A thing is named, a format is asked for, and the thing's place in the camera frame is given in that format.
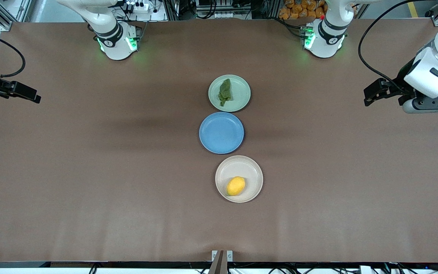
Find green lettuce leaf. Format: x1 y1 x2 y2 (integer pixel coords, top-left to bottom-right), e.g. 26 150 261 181
218 78 233 107

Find yellow lemon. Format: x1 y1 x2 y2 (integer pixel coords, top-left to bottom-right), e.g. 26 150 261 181
227 176 246 197

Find orange snack packets bag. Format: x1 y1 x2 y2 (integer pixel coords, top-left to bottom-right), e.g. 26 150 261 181
279 0 328 20

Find light green plate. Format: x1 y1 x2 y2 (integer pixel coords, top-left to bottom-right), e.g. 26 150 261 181
208 75 251 113

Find white power strip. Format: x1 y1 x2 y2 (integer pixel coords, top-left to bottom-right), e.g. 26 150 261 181
125 1 150 13

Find beige plate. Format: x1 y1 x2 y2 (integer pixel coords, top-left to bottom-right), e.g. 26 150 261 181
215 155 263 203

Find blue plate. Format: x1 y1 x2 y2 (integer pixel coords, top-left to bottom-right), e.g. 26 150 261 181
199 112 245 155

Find metal equipment rack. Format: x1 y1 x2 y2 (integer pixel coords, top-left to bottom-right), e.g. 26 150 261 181
164 0 280 20

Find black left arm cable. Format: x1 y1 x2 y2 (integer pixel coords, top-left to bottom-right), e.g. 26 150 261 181
358 0 438 96

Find aluminium frame profile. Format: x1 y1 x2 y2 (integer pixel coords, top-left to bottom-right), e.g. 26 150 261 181
0 0 33 32
425 8 438 27

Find metal bracket with brown post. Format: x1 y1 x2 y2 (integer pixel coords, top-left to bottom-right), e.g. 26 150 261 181
208 250 233 274

